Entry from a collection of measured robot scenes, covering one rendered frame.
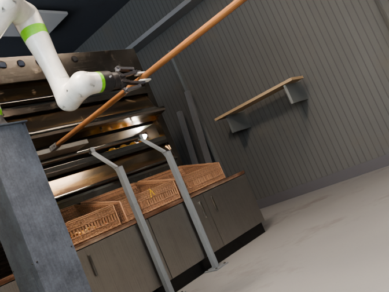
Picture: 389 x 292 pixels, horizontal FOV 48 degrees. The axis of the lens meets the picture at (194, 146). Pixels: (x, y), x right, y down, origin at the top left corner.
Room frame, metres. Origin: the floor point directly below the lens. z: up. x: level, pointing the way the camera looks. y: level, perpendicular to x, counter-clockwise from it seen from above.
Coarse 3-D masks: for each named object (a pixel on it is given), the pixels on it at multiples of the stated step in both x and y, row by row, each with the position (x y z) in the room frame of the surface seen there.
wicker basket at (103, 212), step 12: (108, 204) 3.01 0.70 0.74; (72, 216) 3.24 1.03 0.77; (84, 216) 2.81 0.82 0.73; (96, 216) 2.87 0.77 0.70; (108, 216) 2.94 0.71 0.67; (72, 228) 2.74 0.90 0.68; (84, 228) 2.79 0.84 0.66; (96, 228) 2.85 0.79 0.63; (108, 228) 2.91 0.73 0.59; (72, 240) 2.72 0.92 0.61; (84, 240) 2.76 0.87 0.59
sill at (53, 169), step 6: (156, 138) 4.12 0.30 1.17; (162, 138) 4.17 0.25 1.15; (138, 144) 3.95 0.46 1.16; (144, 144) 3.99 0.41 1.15; (114, 150) 3.74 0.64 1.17; (120, 150) 3.79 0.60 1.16; (126, 150) 3.83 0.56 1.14; (90, 156) 3.56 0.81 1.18; (72, 162) 3.43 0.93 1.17; (78, 162) 3.47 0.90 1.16; (84, 162) 3.50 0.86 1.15; (48, 168) 3.28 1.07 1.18; (54, 168) 3.31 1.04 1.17; (60, 168) 3.34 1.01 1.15; (66, 168) 3.38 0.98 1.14
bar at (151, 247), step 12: (108, 144) 3.25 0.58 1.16; (60, 156) 2.95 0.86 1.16; (72, 156) 3.03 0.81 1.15; (96, 156) 3.12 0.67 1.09; (168, 156) 3.33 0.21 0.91; (120, 168) 2.99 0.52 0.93; (120, 180) 3.00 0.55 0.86; (180, 180) 3.34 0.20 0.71; (132, 192) 3.00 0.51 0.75; (132, 204) 2.98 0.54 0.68; (192, 204) 3.35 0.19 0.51; (192, 216) 3.34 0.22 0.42; (144, 228) 2.98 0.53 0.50; (204, 240) 3.33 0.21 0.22; (156, 252) 2.99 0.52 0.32; (156, 264) 2.99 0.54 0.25; (216, 264) 3.34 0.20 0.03; (168, 288) 2.98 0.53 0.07
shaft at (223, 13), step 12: (240, 0) 1.62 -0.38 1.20; (228, 12) 1.67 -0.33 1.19; (204, 24) 1.75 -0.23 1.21; (192, 36) 1.80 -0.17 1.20; (180, 48) 1.86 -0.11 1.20; (168, 60) 1.94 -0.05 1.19; (144, 72) 2.04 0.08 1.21; (120, 96) 2.19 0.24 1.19; (72, 132) 2.53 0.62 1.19; (60, 144) 2.66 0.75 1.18
